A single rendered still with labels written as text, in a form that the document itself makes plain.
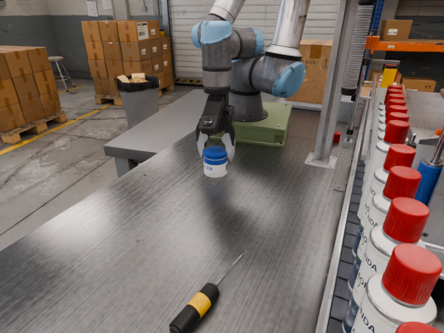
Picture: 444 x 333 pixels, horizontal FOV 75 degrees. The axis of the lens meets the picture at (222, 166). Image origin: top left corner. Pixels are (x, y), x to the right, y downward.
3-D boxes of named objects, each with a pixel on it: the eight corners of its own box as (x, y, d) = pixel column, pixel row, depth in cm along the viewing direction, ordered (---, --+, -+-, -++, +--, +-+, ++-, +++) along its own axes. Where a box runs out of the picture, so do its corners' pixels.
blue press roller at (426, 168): (413, 255, 47) (450, 166, 39) (390, 248, 48) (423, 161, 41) (411, 242, 50) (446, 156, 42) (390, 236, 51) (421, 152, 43)
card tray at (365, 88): (404, 102, 152) (406, 95, 150) (351, 96, 163) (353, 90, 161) (401, 90, 176) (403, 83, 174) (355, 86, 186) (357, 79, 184)
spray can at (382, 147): (384, 230, 56) (418, 129, 46) (355, 222, 58) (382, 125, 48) (384, 215, 60) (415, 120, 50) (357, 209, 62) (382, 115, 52)
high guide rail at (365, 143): (365, 161, 67) (366, 155, 66) (359, 160, 67) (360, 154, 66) (376, 77, 152) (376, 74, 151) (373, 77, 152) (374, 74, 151)
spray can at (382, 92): (384, 133, 100) (402, 72, 90) (368, 131, 102) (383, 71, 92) (384, 129, 104) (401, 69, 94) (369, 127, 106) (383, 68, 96)
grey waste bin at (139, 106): (152, 141, 318) (145, 84, 289) (118, 137, 329) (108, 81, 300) (169, 128, 354) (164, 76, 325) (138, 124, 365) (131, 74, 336)
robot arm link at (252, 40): (238, 24, 84) (210, 25, 77) (269, 28, 77) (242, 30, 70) (236, 53, 88) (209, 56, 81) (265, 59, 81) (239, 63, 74)
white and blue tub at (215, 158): (223, 180, 82) (223, 157, 79) (200, 176, 84) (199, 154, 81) (230, 168, 88) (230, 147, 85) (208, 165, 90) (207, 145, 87)
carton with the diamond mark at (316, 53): (333, 106, 140) (344, 45, 127) (284, 100, 149) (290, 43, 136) (339, 92, 164) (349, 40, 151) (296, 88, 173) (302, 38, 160)
